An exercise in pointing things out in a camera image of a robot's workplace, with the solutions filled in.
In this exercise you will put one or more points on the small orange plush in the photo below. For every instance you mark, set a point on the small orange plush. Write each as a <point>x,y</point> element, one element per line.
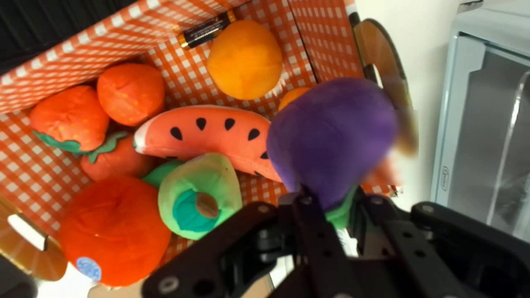
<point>292,98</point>

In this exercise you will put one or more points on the round orange red plush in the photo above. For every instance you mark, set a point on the round orange red plush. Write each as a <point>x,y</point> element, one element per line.
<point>132,93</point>

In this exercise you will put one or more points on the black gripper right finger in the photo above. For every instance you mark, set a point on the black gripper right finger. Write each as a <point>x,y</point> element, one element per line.
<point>442,254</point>

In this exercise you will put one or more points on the black ridged tray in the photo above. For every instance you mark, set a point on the black ridged tray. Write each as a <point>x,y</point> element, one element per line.
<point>39,22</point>

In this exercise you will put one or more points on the yellow orange ball plush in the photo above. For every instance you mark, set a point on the yellow orange ball plush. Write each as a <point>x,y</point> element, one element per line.
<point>246,60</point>

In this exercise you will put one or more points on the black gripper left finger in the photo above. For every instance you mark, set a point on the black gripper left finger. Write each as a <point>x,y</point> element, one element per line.
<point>221,259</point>

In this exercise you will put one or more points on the purple plush toy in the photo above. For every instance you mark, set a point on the purple plush toy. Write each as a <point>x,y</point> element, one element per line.
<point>332,138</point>

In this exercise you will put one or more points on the cardboard box with gingham lining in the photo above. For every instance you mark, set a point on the cardboard box with gingham lining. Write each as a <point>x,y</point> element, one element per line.
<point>44,176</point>

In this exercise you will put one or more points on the light blue toaster oven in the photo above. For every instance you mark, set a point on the light blue toaster oven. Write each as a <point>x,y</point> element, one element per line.
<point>481,110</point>

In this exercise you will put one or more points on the green avocado plush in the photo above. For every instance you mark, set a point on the green avocado plush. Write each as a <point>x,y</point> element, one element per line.
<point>193,187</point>

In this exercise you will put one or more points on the watermelon slice plush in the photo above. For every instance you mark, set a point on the watermelon slice plush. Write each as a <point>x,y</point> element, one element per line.
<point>205,133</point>

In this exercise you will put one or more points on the big red tomato plush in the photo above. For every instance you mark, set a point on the big red tomato plush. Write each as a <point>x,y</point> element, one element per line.
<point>117,232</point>

